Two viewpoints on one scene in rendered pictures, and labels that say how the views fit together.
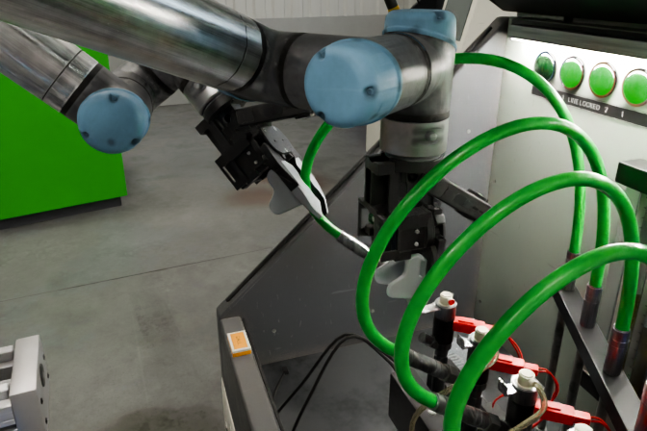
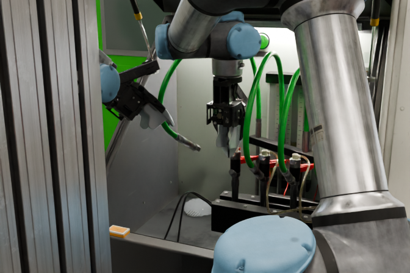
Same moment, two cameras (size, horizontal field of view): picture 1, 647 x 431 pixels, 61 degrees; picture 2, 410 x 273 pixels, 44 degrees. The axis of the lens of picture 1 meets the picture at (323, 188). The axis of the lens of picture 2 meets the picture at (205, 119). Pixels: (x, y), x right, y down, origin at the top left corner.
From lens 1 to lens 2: 85 cm
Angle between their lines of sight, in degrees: 46
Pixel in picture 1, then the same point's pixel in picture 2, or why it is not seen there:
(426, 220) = (241, 105)
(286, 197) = (157, 118)
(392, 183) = (229, 89)
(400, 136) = (232, 66)
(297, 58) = (216, 33)
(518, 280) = (209, 156)
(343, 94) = (250, 44)
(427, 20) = (240, 14)
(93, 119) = (104, 81)
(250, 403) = (163, 245)
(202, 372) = not seen: outside the picture
